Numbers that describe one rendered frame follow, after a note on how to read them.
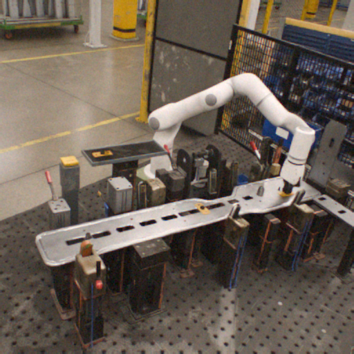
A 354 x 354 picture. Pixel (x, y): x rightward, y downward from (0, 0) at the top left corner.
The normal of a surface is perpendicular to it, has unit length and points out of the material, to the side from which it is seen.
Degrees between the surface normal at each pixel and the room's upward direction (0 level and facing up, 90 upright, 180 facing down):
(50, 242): 0
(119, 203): 90
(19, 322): 0
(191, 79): 90
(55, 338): 0
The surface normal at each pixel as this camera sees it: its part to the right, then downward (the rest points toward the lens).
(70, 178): 0.51, 0.48
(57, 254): 0.11, -0.86
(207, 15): -0.65, 0.33
